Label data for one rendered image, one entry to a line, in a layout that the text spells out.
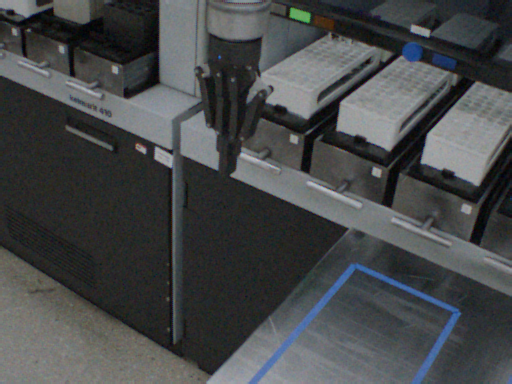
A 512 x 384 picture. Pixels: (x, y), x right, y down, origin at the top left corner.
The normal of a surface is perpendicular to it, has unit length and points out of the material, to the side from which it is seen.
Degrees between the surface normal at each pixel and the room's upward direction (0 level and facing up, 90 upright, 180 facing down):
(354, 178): 90
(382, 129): 90
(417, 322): 0
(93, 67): 90
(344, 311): 0
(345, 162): 90
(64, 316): 0
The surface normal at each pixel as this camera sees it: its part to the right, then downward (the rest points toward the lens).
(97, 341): 0.07, -0.81
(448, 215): -0.55, 0.45
